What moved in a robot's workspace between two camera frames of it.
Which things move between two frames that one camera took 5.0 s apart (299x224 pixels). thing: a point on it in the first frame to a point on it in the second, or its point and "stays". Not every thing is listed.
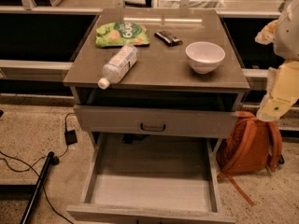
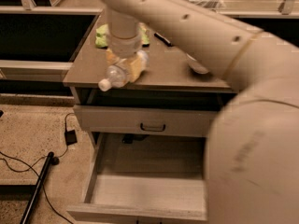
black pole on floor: x=37 y=188 stays
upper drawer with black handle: x=158 y=120 stays
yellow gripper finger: x=265 y=36 to x=135 y=67
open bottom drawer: x=149 y=178 stays
